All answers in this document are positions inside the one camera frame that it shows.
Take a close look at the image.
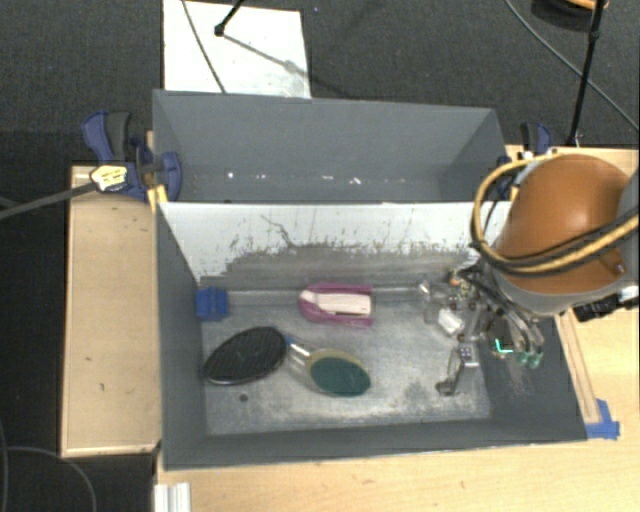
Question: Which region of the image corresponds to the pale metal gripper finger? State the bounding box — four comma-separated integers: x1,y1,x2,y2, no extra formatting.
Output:
434,345,481,396
422,281,467,336

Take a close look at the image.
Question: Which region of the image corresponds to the purple and white stapler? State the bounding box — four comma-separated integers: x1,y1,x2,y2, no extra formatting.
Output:
298,281,376,329

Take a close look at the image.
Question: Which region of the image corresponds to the green oval disc tan rim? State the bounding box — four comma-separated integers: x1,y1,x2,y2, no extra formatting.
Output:
288,341,373,399

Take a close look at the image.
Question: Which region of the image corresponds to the grey metal bin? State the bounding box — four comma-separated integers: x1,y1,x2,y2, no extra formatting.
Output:
151,88,589,471

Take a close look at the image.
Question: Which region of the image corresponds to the black oval mesh disc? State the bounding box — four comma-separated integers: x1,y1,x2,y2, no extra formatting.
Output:
201,325,291,387

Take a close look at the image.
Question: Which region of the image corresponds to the blue block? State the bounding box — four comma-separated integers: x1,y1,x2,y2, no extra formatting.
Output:
195,285,231,322

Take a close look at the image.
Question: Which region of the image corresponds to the pale wood board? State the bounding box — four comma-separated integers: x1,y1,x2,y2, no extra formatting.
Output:
59,164,164,459

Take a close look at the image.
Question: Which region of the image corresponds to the black cylinder on white bracket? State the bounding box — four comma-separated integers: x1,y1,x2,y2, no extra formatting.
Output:
571,285,640,324

